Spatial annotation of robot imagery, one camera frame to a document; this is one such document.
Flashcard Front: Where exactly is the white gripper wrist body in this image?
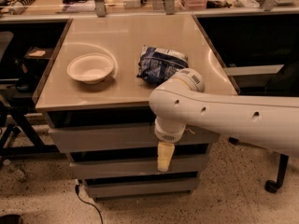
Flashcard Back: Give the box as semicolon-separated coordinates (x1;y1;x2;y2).
154;117;186;143

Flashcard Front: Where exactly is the grey drawer cabinet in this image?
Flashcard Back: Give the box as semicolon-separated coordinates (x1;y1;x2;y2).
36;15;235;187

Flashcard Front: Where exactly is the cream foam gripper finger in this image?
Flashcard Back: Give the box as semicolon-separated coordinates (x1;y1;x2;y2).
157;142;175;172

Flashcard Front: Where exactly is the black shoe tip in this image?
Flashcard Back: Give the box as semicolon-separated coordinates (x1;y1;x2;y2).
0;214;23;224

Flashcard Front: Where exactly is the grey bottom drawer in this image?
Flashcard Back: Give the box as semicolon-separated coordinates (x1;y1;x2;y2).
84;177;199;199

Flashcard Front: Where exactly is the grey top drawer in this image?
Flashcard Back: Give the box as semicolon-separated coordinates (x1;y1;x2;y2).
48;123;221;154

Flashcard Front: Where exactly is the white paper bowl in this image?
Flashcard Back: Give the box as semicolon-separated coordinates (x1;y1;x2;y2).
66;53;115;84

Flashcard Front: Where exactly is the grey drawer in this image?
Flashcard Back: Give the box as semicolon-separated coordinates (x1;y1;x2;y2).
48;123;221;154
67;154;208;179
84;177;199;199

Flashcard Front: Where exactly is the grey middle drawer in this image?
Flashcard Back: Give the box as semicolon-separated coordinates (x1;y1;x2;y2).
67;154;208;179

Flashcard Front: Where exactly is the blue chip bag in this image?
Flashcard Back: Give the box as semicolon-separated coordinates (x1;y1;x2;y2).
136;45;189;85

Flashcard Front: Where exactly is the black left side chair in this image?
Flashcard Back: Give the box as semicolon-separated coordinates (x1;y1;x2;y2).
0;31;58;161

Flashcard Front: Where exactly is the black power cable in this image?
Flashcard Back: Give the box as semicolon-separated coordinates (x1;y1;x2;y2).
74;183;105;224

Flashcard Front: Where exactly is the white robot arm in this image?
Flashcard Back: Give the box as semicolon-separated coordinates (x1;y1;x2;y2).
149;68;299;157

